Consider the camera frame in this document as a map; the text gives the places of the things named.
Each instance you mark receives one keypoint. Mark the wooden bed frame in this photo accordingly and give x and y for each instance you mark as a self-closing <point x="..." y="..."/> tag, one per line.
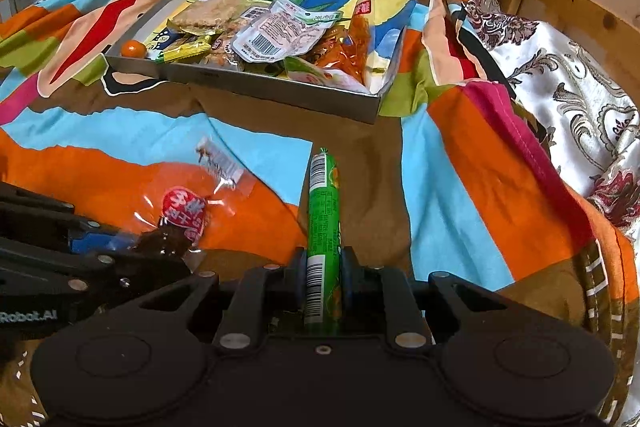
<point x="575" y="7"/>

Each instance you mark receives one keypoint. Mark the pink and white jelly packet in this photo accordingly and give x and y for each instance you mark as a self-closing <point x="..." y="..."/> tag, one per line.
<point x="320" y="77"/>

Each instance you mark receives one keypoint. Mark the clear snack packet red label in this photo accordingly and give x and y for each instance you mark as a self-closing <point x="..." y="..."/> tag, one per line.
<point x="182" y="212"/>

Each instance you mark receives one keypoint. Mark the metal tray with dinosaur print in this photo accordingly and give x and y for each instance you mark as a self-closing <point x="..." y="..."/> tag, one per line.
<point x="300" y="99"/>

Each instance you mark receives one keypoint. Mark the cereal bar in clear wrapper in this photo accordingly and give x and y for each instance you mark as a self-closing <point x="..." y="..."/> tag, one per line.
<point x="222" y="49"/>
<point x="205" y="13"/>

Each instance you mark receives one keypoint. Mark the green and yellow snack packet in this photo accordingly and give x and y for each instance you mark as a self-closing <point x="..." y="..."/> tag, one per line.
<point x="185" y="52"/>

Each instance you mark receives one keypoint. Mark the small orange ball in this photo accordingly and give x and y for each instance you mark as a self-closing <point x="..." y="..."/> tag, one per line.
<point x="133" y="50"/>

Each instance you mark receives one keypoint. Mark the silver floral satin cloth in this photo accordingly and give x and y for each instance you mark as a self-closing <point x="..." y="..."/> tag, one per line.
<point x="565" y="77"/>

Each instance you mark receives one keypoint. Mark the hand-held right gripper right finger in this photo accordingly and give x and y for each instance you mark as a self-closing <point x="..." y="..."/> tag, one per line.
<point x="348" y="279"/>

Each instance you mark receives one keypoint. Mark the white packet with green edge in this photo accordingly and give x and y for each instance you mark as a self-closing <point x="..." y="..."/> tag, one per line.
<point x="312" y="14"/>

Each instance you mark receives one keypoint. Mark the green sausage stick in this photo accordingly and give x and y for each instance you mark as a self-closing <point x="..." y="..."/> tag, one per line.
<point x="322" y="217"/>

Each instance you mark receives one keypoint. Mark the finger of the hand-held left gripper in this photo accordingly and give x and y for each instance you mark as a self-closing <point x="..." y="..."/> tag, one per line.
<point x="115" y="269"/>
<point x="95" y="241"/>

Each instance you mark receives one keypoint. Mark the orange snack packet red label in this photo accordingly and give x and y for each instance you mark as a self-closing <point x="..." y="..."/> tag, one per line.
<point x="350" y="52"/>

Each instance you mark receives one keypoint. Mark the white and pink snack packet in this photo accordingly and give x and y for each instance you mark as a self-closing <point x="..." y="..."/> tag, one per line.
<point x="270" y="39"/>

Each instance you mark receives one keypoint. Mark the colourful printed blanket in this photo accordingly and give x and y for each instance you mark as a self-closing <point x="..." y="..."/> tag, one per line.
<point x="450" y="187"/>

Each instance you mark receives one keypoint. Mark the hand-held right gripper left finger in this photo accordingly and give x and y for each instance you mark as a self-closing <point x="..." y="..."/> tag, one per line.
<point x="299" y="279"/>

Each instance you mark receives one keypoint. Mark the blue and white sachet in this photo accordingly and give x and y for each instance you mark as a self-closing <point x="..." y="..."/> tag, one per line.
<point x="162" y="39"/>

